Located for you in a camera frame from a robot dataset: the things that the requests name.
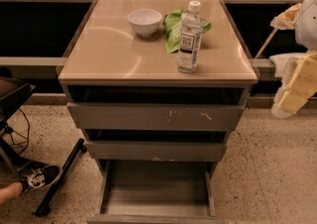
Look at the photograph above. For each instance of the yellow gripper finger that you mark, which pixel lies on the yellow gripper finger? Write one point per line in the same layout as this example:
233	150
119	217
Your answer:
298	84
286	20

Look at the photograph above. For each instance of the clear plastic water bottle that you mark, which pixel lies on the clear plastic water bottle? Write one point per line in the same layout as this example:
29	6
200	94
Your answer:
187	58

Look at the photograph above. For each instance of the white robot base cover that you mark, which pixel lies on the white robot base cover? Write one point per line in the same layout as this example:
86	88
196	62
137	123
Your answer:
283	63

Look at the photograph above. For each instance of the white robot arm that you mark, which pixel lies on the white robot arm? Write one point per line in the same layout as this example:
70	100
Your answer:
306	26

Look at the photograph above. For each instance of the grey drawer cabinet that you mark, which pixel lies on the grey drawer cabinet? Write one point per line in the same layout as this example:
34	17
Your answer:
110	64

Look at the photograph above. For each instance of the middle grey drawer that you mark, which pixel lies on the middle grey drawer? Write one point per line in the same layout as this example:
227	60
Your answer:
156	151

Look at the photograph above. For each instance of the open bottom grey drawer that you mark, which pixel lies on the open bottom grey drawer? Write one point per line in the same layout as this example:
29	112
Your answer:
148	192

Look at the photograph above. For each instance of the top grey drawer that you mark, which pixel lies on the top grey drawer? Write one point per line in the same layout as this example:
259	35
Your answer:
158	117

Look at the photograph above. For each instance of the green snack bag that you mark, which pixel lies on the green snack bag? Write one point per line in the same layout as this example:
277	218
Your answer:
176	34

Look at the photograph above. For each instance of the white ceramic bowl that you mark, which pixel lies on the white ceramic bowl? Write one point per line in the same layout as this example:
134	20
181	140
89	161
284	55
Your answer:
145	22

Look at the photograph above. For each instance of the black floor bar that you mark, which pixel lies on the black floor bar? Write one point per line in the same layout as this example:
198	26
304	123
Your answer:
44	207

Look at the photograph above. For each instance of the black chair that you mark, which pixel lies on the black chair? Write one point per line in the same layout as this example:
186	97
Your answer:
13	94

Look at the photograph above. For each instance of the black and white sneaker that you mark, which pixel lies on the black and white sneaker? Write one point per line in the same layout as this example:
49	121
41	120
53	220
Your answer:
39	178

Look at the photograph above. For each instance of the person's bare leg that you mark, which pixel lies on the person's bare leg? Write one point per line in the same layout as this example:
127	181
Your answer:
10	192

